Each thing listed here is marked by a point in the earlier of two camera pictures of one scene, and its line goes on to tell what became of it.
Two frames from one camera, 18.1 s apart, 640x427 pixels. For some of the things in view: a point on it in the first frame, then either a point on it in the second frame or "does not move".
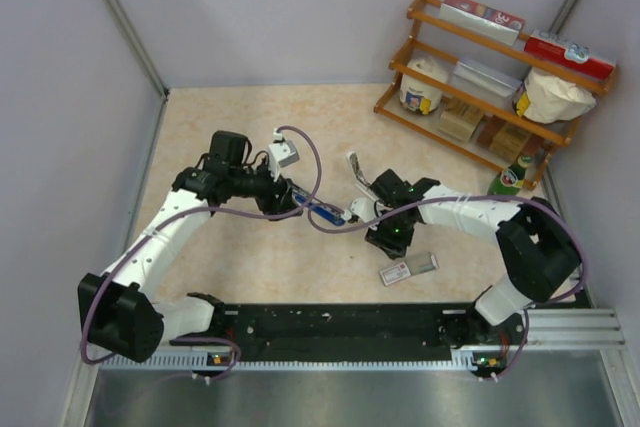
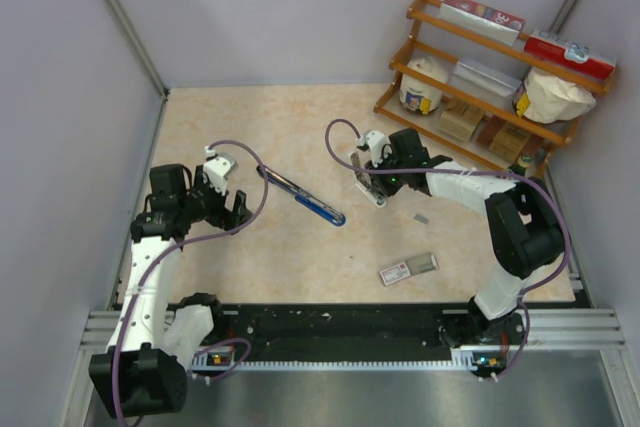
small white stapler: (359, 176) does not move
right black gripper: (393, 247) to (387, 190)
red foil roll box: (480, 19) does not move
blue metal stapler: (321, 208) does not move
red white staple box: (420, 265) does not move
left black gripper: (270, 204) to (222, 216)
